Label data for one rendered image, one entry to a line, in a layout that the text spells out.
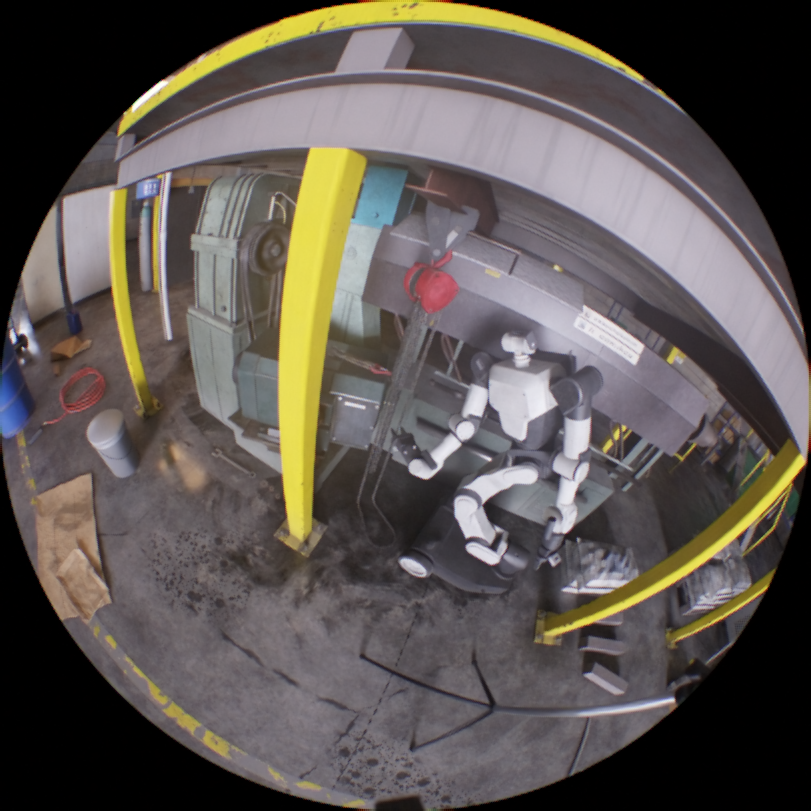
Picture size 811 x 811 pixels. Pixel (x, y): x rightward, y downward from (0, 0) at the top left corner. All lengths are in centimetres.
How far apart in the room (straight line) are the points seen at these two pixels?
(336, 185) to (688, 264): 73
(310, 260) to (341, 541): 145
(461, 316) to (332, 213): 105
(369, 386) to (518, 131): 113
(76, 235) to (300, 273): 587
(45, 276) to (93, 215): 132
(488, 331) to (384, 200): 93
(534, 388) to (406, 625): 132
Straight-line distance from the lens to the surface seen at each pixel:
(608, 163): 63
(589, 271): 308
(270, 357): 132
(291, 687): 158
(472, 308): 150
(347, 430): 142
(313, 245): 64
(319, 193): 64
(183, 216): 577
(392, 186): 167
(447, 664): 170
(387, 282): 160
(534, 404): 91
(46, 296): 646
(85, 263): 639
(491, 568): 174
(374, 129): 68
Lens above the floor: 156
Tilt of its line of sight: 36 degrees down
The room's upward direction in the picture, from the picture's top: 20 degrees clockwise
